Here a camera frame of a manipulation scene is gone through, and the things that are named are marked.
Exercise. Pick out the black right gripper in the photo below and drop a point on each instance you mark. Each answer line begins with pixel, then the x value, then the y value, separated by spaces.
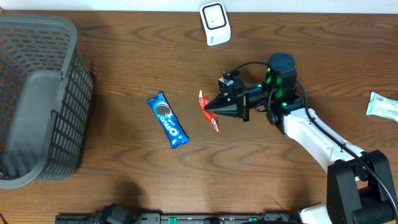
pixel 238 101

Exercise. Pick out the red coffee stick sachet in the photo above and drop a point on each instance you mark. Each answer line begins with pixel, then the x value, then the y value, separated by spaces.
pixel 210 116

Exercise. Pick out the blue Oreo cookie pack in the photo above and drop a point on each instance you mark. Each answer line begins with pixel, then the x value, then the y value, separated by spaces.
pixel 168 120

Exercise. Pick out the white green wipes pack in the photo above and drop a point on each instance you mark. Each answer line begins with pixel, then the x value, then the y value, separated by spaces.
pixel 381 106

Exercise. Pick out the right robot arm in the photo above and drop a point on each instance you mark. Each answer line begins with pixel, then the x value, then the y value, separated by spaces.
pixel 360 188

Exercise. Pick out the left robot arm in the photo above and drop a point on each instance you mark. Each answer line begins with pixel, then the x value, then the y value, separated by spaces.
pixel 115 214

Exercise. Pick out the white barcode scanner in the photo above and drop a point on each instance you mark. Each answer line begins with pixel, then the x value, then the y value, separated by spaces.
pixel 215 23

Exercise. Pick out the grey plastic basket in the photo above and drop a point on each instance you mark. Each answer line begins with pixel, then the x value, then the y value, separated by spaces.
pixel 46 95

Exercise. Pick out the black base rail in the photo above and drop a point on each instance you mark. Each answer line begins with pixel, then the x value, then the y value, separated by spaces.
pixel 155 218

